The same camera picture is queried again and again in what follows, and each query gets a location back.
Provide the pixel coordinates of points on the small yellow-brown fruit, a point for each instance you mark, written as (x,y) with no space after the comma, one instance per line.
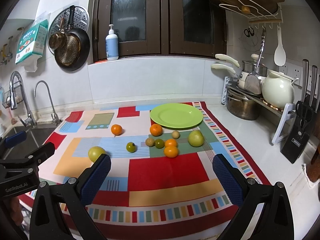
(175,134)

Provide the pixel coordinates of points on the blue white soap dispenser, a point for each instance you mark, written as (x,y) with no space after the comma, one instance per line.
(111,43)

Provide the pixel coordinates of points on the green apple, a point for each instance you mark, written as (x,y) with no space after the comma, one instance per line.
(196,138)
(95,152)

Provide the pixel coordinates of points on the cream pan handle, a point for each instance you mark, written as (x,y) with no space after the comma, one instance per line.
(218,66)
(227,58)

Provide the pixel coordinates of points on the round metal steamer rack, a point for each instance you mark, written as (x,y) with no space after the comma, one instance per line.
(81,20)

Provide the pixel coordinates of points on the white ceramic pot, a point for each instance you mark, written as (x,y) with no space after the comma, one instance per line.
(277,89)

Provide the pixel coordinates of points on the upper cream pan handle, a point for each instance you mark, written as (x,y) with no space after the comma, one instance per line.
(227,58)

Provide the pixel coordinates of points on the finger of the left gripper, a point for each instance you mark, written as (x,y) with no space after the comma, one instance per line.
(12,141)
(38,156)

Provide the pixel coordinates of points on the green tangerine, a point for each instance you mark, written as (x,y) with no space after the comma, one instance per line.
(131,147)
(159,143)

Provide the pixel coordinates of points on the lower cream pan handle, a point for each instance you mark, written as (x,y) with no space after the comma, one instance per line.
(218,66)

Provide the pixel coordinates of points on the black frying pan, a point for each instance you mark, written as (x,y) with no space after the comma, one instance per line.
(74,53)

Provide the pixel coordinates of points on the white metal pot shelf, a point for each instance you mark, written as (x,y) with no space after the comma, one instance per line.
(285,115)

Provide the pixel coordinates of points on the dark brown window frame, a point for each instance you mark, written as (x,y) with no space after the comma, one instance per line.
(159,27)

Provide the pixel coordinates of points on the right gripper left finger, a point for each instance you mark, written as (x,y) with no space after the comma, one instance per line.
(47,220)

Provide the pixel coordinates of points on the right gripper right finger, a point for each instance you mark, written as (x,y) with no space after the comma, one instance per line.
(276,219)

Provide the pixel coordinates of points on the steel pot with lid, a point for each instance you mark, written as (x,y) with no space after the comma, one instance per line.
(248,67)

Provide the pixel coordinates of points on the metal spatula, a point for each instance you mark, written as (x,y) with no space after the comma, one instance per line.
(253,80)

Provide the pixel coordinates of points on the colourful patchwork table cloth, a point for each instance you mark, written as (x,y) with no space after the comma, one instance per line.
(147,195)

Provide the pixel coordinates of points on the teal tissue package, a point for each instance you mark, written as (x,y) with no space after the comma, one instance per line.
(31,44)

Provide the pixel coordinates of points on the small orange tangerine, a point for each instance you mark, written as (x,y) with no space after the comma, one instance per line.
(171,142)

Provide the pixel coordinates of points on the black scissors on hook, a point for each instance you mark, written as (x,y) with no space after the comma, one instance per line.
(249,32)

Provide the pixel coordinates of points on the stainless steel stockpot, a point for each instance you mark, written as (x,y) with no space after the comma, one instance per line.
(242,107)

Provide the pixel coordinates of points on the green plate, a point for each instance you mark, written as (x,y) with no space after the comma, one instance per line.
(176,115)

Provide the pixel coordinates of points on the white rice paddle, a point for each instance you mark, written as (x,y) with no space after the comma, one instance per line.
(279,53)

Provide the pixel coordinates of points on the white wire wall rack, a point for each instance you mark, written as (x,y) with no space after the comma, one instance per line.
(265,12)

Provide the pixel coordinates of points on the black knife block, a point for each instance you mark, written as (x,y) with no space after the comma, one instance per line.
(306,110)

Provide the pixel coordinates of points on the small copper saucepan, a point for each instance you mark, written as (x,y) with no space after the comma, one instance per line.
(58,38)

